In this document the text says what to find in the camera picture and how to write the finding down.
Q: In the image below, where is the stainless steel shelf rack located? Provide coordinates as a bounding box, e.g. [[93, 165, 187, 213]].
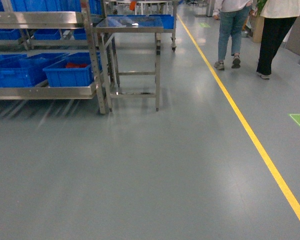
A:
[[0, 0, 111, 115]]

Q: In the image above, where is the stainless steel side table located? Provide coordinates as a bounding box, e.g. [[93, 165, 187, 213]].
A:
[[94, 15, 164, 111]]

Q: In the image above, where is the blue plastic bin rightmost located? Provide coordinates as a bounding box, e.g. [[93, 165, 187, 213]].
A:
[[43, 52, 94, 87]]

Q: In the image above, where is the blue plastic bin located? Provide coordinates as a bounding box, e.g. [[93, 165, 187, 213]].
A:
[[43, 52, 94, 87], [0, 52, 69, 88]]

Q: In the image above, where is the person in blue jeans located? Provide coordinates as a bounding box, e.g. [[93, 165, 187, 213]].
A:
[[213, 0, 254, 71]]

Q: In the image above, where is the person in black trousers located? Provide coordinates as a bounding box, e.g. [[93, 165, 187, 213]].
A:
[[256, 0, 300, 80]]

